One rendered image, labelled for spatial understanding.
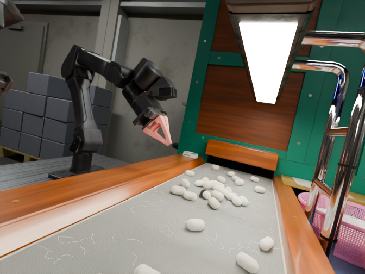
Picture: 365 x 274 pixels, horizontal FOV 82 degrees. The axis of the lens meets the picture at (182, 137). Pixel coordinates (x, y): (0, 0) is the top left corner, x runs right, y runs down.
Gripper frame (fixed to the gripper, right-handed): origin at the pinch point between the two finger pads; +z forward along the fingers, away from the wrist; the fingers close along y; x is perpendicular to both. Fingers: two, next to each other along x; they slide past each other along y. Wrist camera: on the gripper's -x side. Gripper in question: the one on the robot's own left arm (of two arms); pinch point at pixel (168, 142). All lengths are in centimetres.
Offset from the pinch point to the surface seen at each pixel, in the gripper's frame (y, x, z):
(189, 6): 207, -51, -176
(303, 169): 47, -23, 34
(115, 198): -18.2, 8.5, 6.7
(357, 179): 47, -36, 47
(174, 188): -5.0, 3.6, 11.4
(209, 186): 7.5, 0.2, 16.1
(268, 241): -14.8, -10.2, 27.8
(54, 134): 122, 160, -130
